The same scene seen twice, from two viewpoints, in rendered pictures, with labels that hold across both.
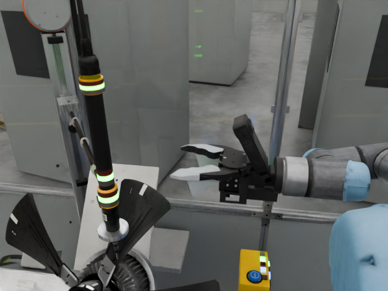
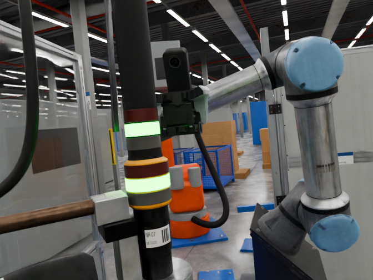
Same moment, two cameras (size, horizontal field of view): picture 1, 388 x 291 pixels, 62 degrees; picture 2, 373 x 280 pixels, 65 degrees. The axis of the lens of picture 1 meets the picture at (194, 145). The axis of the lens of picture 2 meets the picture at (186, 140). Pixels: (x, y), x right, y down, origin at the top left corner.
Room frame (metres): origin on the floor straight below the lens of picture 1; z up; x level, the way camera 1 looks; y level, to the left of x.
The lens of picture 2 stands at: (0.54, 0.48, 1.61)
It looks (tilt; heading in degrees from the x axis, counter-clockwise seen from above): 3 degrees down; 270
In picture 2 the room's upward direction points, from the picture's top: 6 degrees counter-clockwise
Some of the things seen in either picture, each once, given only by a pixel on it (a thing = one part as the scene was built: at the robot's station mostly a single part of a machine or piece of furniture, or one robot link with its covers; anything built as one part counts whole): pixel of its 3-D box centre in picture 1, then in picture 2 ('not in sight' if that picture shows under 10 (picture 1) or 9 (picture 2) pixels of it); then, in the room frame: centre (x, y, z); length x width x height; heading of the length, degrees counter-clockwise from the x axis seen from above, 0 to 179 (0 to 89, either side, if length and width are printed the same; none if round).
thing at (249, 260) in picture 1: (253, 276); not in sight; (0.82, -0.21, 1.02); 0.16 x 0.10 x 0.11; 171
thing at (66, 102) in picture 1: (68, 108); not in sight; (1.14, 0.47, 1.54); 0.10 x 0.07 x 0.09; 26
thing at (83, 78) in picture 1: (92, 85); not in sight; (0.58, 0.19, 1.80); 0.04 x 0.04 x 0.03
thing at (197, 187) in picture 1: (196, 183); (202, 106); (0.51, 0.00, 1.63); 0.09 x 0.03 x 0.06; 107
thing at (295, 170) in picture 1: (291, 175); not in sight; (0.53, -0.19, 1.64); 0.08 x 0.05 x 0.08; 171
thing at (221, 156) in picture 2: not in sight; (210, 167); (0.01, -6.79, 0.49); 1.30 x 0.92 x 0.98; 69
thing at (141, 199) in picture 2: (108, 199); (149, 194); (0.58, 0.19, 1.54); 0.04 x 0.04 x 0.01
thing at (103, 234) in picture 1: (109, 212); (144, 239); (0.59, 0.19, 1.50); 0.09 x 0.07 x 0.10; 26
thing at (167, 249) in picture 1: (147, 246); not in sight; (1.14, 0.22, 0.85); 0.36 x 0.24 x 0.03; 81
